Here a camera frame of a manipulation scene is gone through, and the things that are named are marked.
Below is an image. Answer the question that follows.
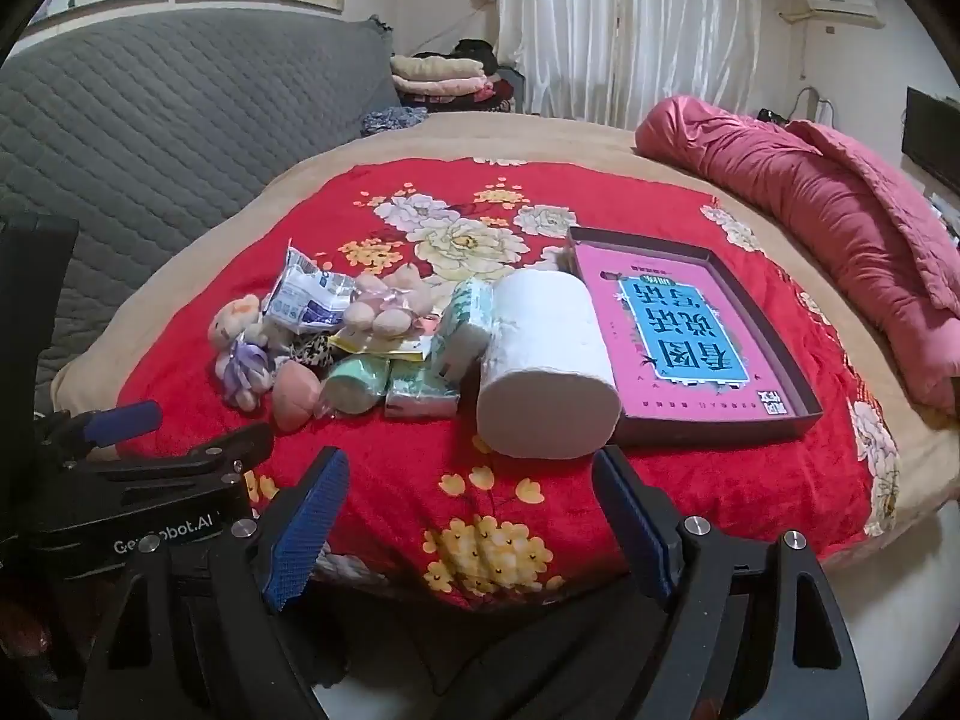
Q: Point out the beige bed sheet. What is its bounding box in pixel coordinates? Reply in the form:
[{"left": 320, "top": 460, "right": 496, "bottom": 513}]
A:
[{"left": 51, "top": 111, "right": 960, "bottom": 541}]

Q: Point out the pink makeup sponge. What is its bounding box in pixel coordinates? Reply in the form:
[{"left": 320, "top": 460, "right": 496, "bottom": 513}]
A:
[{"left": 271, "top": 360, "right": 326, "bottom": 433}]

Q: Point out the yellow packet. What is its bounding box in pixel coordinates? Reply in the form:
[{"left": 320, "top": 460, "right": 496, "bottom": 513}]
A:
[{"left": 328, "top": 326, "right": 433, "bottom": 362}]

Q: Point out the leopard print pouch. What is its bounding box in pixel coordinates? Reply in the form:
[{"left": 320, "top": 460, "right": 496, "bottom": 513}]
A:
[{"left": 289, "top": 334, "right": 335, "bottom": 373}]

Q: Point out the pink and blue book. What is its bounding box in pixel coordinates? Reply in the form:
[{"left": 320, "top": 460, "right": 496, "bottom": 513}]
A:
[{"left": 583, "top": 255, "right": 779, "bottom": 419}]

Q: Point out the white curtain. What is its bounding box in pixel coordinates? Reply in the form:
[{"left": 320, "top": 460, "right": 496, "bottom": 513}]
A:
[{"left": 495, "top": 0, "right": 760, "bottom": 130}]

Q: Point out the black television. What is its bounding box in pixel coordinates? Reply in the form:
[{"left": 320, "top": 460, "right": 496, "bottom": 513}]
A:
[{"left": 902, "top": 87, "right": 960, "bottom": 194}]

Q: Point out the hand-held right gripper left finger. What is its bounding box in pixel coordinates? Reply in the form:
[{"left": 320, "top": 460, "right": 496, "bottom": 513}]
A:
[{"left": 79, "top": 446, "right": 353, "bottom": 720}]

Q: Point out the beige folded cloth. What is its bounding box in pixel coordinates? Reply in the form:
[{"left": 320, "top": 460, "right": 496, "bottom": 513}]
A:
[{"left": 390, "top": 54, "right": 487, "bottom": 82}]

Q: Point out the white toilet paper roll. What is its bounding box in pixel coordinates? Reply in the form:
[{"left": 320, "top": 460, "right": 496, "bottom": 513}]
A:
[{"left": 476, "top": 270, "right": 620, "bottom": 461}]

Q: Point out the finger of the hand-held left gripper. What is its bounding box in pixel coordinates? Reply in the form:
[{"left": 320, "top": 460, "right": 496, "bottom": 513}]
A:
[
  {"left": 97, "top": 422, "right": 275, "bottom": 488},
  {"left": 34, "top": 400, "right": 163, "bottom": 466}
]

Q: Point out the green sponge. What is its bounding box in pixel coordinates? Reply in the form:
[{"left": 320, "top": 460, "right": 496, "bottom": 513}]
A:
[{"left": 321, "top": 355, "right": 392, "bottom": 416}]

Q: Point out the teddy bear with pink dress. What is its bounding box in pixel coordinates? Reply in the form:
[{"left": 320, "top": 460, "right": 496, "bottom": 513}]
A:
[{"left": 341, "top": 262, "right": 443, "bottom": 338}]

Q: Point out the white air conditioner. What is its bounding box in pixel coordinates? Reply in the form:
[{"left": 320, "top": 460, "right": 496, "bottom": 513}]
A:
[{"left": 804, "top": 0, "right": 881, "bottom": 23}]

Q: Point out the pink quilt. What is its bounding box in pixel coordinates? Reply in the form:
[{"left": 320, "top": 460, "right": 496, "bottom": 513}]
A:
[{"left": 634, "top": 95, "right": 960, "bottom": 415}]

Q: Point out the dark cardboard box tray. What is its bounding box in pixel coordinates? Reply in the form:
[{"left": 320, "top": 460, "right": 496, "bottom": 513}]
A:
[{"left": 566, "top": 226, "right": 824, "bottom": 446}]

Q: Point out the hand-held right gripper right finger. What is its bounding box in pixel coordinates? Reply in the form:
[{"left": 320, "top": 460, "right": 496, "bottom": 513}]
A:
[{"left": 592, "top": 444, "right": 871, "bottom": 720}]

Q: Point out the green patterned tissue pack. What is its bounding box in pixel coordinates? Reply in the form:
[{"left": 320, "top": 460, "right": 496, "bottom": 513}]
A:
[
  {"left": 385, "top": 360, "right": 461, "bottom": 419},
  {"left": 429, "top": 279, "right": 496, "bottom": 385}
]

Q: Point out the blue patterned cloth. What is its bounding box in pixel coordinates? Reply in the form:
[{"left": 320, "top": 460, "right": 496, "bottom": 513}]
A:
[{"left": 360, "top": 106, "right": 428, "bottom": 137}]

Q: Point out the teddy bear with purple dress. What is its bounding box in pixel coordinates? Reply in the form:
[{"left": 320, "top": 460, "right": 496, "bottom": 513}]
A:
[{"left": 210, "top": 294, "right": 282, "bottom": 412}]

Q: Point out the red floral blanket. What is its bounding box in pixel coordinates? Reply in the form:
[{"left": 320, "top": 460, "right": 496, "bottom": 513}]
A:
[{"left": 116, "top": 157, "right": 901, "bottom": 608}]

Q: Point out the blue and white packet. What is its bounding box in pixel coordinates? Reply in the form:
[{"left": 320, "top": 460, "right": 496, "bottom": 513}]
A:
[{"left": 264, "top": 240, "right": 358, "bottom": 333}]

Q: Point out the black garment pile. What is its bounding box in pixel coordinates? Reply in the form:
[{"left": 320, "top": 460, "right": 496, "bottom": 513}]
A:
[{"left": 412, "top": 39, "right": 520, "bottom": 110}]

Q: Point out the grey quilted cover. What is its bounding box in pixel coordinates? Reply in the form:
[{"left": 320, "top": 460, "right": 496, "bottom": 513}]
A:
[{"left": 0, "top": 11, "right": 400, "bottom": 391}]

